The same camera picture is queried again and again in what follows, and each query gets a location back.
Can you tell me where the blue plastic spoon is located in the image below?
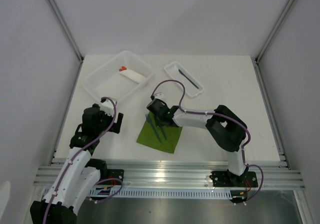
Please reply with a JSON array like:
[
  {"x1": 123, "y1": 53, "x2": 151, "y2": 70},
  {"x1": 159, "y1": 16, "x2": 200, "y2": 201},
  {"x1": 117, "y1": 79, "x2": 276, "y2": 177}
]
[{"x1": 159, "y1": 126, "x2": 167, "y2": 140}]

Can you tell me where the blue plastic fork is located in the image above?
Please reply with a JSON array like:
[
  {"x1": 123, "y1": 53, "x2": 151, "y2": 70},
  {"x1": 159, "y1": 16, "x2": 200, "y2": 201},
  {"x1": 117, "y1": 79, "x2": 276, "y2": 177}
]
[{"x1": 145, "y1": 114, "x2": 162, "y2": 143}]

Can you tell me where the green paper napkin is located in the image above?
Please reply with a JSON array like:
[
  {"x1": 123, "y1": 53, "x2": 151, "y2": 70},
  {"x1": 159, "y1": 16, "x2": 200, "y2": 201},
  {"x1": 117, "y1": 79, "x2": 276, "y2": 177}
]
[{"x1": 136, "y1": 112, "x2": 183, "y2": 154}]

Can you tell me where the blue plastic knife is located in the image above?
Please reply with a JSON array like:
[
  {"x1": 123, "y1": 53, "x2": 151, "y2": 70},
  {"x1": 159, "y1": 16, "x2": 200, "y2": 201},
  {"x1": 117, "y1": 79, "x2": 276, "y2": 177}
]
[{"x1": 178, "y1": 69, "x2": 199, "y2": 89}]

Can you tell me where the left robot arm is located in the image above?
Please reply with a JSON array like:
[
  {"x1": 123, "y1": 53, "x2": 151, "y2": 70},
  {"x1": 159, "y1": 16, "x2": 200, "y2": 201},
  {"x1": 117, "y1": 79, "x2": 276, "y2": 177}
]
[{"x1": 30, "y1": 104, "x2": 124, "y2": 224}]

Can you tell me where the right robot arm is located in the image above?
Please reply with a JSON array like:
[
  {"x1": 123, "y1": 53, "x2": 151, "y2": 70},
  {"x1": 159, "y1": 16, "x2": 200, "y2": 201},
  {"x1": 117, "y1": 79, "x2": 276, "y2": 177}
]
[{"x1": 146, "y1": 98, "x2": 251, "y2": 186}]

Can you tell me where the orange utensil in roll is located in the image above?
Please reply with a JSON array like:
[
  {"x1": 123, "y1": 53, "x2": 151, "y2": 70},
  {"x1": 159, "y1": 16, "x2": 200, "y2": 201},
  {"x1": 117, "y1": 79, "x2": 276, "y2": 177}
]
[{"x1": 119, "y1": 66, "x2": 127, "y2": 72}]

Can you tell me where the small white plastic tray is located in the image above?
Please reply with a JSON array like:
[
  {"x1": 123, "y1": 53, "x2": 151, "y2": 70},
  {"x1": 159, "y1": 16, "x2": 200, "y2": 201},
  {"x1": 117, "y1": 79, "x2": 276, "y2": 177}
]
[{"x1": 163, "y1": 61, "x2": 205, "y2": 98}]

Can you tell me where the large white plastic basket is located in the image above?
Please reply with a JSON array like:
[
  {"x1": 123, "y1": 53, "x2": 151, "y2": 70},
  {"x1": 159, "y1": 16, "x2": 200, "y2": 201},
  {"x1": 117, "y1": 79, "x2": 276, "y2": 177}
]
[{"x1": 82, "y1": 50, "x2": 155, "y2": 103}]

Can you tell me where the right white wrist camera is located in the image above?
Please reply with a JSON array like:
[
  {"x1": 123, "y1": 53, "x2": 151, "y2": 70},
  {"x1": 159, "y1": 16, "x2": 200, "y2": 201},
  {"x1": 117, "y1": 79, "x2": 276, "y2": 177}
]
[{"x1": 151, "y1": 92, "x2": 165, "y2": 100}]

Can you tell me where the white slotted cable duct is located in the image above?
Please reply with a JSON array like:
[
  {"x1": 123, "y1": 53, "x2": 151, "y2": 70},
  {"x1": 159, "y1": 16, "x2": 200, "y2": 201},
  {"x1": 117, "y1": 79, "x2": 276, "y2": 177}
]
[{"x1": 87, "y1": 187, "x2": 245, "y2": 200}]

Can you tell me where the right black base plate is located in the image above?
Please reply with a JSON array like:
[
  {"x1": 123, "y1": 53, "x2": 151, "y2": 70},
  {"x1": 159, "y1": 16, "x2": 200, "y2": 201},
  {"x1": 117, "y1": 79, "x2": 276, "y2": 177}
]
[{"x1": 209, "y1": 171, "x2": 258, "y2": 188}]

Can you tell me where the left aluminium frame post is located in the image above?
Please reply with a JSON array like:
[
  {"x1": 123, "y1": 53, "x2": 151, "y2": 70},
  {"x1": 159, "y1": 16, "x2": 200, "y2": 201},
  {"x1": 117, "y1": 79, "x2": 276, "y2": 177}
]
[{"x1": 46, "y1": 0, "x2": 84, "y2": 63}]

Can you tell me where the aluminium frame post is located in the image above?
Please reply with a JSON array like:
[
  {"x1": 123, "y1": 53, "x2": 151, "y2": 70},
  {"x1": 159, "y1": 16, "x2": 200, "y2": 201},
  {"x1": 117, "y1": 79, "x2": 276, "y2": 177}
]
[
  {"x1": 46, "y1": 0, "x2": 84, "y2": 63},
  {"x1": 255, "y1": 0, "x2": 298, "y2": 64}
]

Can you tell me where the aluminium front rail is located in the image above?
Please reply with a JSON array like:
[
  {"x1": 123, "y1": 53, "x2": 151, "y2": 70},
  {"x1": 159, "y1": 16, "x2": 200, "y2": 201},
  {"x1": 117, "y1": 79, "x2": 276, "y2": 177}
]
[{"x1": 33, "y1": 159, "x2": 306, "y2": 191}]

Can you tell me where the right aluminium frame post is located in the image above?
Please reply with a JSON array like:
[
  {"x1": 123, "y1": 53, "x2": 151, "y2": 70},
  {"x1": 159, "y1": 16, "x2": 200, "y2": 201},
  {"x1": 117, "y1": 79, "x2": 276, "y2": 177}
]
[{"x1": 255, "y1": 0, "x2": 298, "y2": 64}]

